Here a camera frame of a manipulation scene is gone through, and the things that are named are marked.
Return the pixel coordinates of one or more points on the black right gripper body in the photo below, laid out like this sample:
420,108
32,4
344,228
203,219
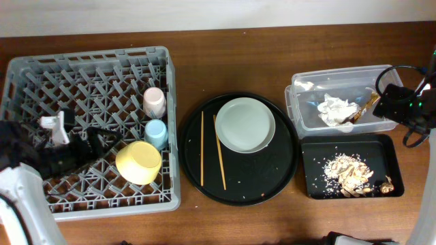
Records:
388,102

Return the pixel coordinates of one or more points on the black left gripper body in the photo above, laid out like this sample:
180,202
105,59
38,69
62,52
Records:
84,147

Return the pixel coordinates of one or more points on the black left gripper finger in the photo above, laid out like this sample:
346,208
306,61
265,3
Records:
94,148
93,132

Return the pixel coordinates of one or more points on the yellow plastic bowl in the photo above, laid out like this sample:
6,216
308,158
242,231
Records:
139,162

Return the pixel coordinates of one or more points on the blue plastic cup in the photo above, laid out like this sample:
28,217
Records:
156,133

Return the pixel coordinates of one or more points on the gold foil wrapper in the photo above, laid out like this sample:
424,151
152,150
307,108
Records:
374,97

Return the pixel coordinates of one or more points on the pink plastic cup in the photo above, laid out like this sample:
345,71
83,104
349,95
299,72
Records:
154,103

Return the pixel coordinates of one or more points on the wooden chopstick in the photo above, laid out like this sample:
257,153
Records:
220,155
202,149

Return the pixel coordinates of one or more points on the food scraps pile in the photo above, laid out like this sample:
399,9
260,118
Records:
348,176

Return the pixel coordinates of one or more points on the light grey plate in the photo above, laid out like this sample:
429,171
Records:
245,125

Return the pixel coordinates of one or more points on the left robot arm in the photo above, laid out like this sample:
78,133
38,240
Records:
24,167

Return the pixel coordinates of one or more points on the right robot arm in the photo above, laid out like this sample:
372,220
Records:
424,230

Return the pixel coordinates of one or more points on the grey plastic dishwasher rack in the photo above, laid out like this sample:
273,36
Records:
105,90

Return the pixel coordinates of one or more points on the black rectangular tray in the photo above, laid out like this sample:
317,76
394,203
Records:
376,150

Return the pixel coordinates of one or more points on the clear plastic bin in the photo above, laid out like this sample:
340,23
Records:
352,84

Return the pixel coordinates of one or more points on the crumpled white paper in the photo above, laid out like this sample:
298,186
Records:
333,111

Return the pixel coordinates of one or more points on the small brown food scrap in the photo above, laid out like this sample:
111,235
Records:
387,186

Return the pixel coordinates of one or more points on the round black tray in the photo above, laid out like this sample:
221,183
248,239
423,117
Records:
250,178

